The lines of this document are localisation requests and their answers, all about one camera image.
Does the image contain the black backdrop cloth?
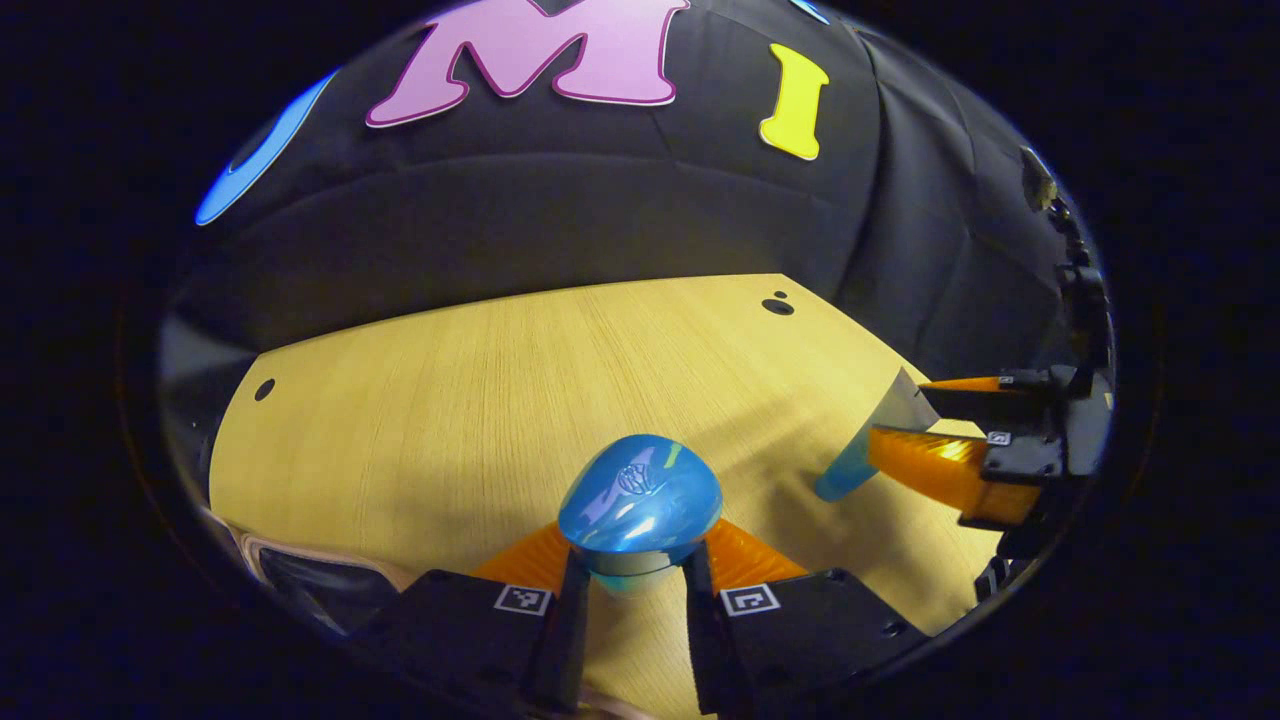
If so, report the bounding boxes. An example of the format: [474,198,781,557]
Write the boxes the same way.
[160,0,1111,401]

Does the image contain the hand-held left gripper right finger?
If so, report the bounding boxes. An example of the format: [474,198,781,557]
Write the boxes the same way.
[680,518,936,716]

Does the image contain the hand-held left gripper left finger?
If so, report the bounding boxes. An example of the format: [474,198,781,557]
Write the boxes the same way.
[345,520,593,716]

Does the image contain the blue skin care tube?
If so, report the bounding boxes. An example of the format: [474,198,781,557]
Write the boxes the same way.
[813,366,941,503]

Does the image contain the blue skin care bottle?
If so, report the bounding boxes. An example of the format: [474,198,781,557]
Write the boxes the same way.
[557,433,724,599]

